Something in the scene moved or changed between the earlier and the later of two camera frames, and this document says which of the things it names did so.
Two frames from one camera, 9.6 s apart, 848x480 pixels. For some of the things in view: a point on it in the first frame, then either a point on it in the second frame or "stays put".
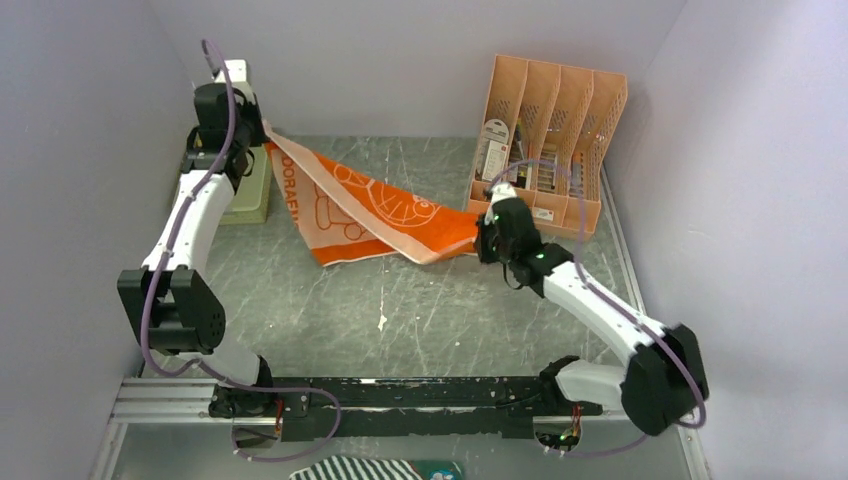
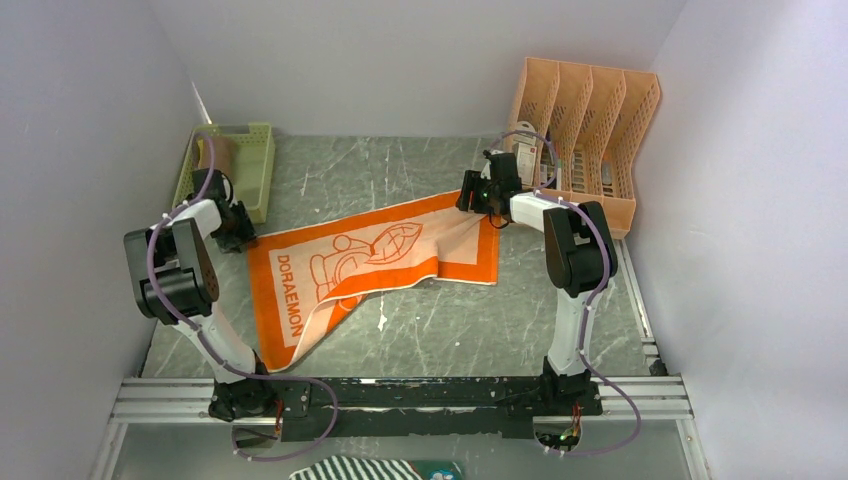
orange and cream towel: (342, 213) -> (295, 271)
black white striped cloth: (357, 468) stays put
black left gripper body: (249, 132) -> (238, 232)
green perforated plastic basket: (251, 202) stays put
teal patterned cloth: (437, 469) stays put
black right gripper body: (490, 247) -> (483, 193)
